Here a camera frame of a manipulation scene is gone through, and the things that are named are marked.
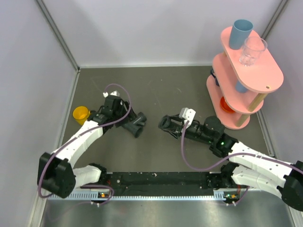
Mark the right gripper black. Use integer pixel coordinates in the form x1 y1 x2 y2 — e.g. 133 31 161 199
164 113 214 143

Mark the grey plastic pipe fitting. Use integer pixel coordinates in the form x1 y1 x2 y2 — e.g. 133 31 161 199
122 112 147 138

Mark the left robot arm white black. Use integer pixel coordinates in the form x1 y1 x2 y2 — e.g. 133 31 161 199
37 95 134 198

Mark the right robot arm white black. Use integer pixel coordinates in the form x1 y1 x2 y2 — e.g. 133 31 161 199
158 115 303 211

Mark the yellow plastic cup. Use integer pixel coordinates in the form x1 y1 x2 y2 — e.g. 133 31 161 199
72 106 90 125

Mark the orange bowl bottom tier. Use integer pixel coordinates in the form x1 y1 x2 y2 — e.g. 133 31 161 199
220 96 235 114

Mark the dark blue cup behind shelf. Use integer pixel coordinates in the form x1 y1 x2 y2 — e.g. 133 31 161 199
210 68 220 87

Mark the pink three-tier shelf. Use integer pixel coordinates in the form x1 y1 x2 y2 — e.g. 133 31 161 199
206 27 284 130

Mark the blue cup middle tier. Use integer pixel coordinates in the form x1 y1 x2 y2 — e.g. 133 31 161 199
235 81 248 93

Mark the clear glass cup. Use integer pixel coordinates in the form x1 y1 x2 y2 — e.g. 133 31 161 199
239 36 267 66

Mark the blue cup on top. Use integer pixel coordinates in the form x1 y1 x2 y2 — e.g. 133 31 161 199
229 19 253 50

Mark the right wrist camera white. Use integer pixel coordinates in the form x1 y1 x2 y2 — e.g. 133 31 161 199
179 107 196 125

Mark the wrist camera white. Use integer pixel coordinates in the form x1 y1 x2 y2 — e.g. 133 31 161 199
103 90 120 98
179 107 196 125

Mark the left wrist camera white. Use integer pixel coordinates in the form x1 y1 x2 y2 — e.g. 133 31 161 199
103 90 120 98

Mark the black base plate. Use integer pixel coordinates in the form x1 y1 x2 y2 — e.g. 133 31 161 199
106 172 223 196

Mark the grey slotted cable duct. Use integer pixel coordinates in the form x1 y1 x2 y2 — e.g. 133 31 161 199
47 190 238 201

